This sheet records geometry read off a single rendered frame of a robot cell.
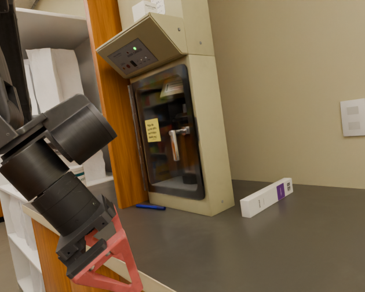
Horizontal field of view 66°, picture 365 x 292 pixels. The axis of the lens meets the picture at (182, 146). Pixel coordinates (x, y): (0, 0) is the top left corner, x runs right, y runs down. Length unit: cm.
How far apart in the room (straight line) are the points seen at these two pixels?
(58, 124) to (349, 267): 51
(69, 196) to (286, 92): 92
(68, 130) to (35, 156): 4
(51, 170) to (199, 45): 62
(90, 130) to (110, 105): 73
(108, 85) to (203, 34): 40
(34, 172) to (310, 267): 47
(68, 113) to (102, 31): 80
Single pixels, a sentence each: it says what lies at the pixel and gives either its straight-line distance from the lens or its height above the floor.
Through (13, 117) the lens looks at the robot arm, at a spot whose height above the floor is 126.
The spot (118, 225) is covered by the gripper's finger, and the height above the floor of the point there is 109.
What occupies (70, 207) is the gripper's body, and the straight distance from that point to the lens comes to 34.
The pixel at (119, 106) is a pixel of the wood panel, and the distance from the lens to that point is 108.
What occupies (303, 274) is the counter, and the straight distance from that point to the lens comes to 56.
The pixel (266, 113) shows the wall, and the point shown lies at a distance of 117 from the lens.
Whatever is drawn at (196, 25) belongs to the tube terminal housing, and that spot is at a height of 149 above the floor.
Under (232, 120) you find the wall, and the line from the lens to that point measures 127.
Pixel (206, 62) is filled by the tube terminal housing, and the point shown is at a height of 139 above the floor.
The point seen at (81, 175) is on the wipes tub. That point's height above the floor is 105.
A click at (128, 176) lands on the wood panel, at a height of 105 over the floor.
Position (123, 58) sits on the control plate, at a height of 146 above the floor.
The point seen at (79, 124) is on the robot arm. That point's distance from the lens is 34.
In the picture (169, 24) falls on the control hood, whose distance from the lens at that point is 80.
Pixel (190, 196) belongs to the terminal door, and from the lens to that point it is 87.
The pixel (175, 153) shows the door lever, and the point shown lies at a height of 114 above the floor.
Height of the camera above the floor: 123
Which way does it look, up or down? 5 degrees down
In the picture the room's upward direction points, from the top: 8 degrees counter-clockwise
